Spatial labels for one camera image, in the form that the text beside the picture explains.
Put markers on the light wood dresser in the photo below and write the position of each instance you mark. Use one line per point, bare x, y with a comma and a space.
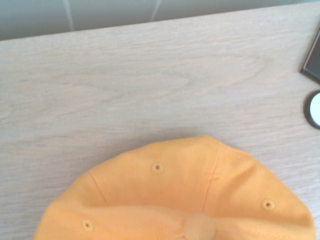
125, 87

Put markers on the small round white disc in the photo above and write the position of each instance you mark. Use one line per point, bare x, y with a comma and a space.
315, 107

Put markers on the black wallet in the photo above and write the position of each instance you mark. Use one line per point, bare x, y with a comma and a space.
314, 65

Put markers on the orange baseball cap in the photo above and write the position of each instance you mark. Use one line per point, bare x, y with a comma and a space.
175, 187

